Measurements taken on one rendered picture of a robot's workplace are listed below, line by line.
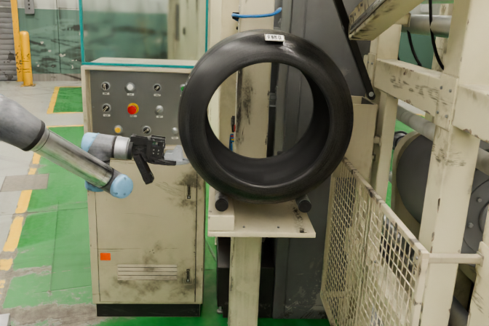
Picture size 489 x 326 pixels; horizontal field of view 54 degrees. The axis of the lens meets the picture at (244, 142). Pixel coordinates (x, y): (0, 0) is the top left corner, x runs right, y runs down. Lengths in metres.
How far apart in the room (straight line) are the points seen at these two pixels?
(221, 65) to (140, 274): 1.35
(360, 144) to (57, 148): 1.11
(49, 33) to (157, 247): 8.35
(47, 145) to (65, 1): 9.12
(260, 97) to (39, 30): 8.79
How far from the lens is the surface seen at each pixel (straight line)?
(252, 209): 1.84
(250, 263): 2.14
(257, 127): 1.92
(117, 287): 2.57
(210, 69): 1.49
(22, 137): 1.41
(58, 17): 10.43
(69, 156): 1.48
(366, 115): 1.92
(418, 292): 1.28
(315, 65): 1.51
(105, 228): 2.43
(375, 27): 1.71
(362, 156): 1.96
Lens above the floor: 1.53
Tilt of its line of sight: 15 degrees down
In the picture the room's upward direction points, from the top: 2 degrees clockwise
